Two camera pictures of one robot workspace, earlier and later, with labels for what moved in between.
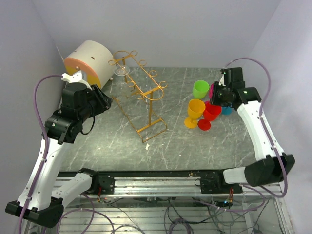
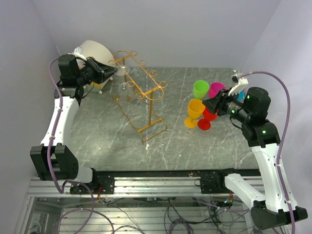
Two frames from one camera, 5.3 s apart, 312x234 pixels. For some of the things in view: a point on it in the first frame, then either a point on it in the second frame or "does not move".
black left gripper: (104, 102) to (108, 71)
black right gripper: (215, 101) to (218, 103)
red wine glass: (211, 113) does not move
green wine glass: (200, 88) does not move
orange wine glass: (196, 107) does not move
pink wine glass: (211, 91) does not move
